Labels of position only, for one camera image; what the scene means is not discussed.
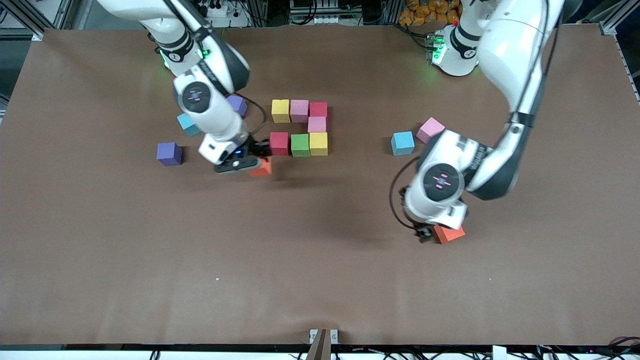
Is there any yellow foam block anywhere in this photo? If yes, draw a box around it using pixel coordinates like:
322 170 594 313
271 99 291 124
309 132 329 157

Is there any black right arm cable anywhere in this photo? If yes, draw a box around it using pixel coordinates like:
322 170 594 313
234 92 269 147

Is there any metal table edge bracket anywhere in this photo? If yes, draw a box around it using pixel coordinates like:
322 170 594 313
306 328 339 360

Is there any cyan foam block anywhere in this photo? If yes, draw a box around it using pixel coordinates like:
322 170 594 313
177 113 202 138
390 131 416 156

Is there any orange snack bag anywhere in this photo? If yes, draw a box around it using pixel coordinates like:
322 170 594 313
398 0 463 27

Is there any orange foam block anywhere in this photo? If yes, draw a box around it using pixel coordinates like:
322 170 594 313
433 225 466 245
248 157 273 178

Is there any green foam block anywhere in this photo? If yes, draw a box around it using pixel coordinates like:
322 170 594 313
291 134 311 158

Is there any white slotted power strip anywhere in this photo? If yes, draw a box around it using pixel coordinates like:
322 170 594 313
290 0 342 25

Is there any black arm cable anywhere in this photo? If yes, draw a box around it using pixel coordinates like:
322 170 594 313
389 156 423 232
234 92 269 147

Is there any aluminium table edge rail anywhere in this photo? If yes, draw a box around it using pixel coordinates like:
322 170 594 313
612 34 640 103

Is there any brown paper table cover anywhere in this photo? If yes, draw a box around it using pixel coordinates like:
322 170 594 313
0 24 640 346

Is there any purple foam block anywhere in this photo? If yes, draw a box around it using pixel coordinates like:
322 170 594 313
156 142 183 167
227 95 248 119

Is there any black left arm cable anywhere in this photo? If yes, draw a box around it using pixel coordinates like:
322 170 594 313
389 156 423 232

